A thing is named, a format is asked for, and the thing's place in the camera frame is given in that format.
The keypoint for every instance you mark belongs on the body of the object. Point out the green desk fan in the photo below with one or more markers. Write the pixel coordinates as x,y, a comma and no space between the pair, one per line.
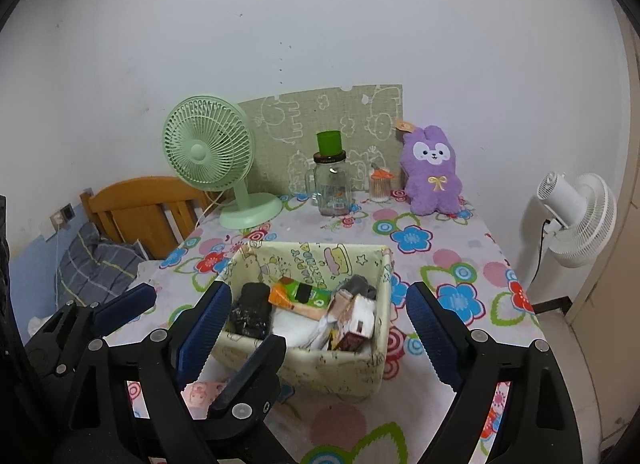
200,153

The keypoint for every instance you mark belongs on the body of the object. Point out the wall outlet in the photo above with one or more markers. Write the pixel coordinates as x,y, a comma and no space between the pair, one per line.
62,215

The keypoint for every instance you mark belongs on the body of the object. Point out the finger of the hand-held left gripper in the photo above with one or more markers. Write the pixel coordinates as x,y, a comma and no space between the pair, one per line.
255,369
125,301

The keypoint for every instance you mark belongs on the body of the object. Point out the white brown small carton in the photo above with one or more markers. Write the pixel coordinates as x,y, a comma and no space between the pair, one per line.
357,318

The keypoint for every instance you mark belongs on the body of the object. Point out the orange green snack packet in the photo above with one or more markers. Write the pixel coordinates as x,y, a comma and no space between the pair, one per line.
290,296

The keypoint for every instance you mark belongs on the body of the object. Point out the blue bed sheet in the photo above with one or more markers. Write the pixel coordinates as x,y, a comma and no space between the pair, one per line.
35,274

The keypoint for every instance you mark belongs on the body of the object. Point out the white standing fan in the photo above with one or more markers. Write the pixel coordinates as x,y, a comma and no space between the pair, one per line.
590,224

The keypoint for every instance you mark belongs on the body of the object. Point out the purple plush bunny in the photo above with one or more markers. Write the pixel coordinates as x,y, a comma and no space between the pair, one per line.
432,183

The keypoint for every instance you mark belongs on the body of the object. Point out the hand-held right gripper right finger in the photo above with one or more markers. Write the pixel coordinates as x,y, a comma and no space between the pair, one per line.
431,331

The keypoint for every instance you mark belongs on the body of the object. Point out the green plastic cup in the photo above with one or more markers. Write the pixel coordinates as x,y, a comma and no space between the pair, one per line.
330,142

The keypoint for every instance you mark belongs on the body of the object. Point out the grey velvet sock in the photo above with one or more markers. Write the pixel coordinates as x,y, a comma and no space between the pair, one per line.
357,286

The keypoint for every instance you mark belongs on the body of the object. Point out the grey plaid pillow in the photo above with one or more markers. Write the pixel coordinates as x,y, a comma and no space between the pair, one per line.
95,264

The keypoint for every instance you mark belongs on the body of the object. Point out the white cloth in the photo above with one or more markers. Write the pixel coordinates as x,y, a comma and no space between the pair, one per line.
300,330

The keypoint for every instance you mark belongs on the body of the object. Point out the beige door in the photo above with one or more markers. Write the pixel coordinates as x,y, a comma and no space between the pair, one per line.
620,244

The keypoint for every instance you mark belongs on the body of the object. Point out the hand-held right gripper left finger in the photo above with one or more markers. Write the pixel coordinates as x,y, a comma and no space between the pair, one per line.
200,339

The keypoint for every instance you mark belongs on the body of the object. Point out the cream printed storage box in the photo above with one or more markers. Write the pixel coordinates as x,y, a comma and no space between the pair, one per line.
310,374

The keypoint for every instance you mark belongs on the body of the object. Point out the cotton swab container orange lid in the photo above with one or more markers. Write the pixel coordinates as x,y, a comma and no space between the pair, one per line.
380,189

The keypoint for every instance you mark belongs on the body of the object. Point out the wooden bed headboard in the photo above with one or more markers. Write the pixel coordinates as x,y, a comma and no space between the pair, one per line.
135,199

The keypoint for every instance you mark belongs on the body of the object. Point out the green printed board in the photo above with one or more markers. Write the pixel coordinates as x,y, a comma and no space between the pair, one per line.
320,108

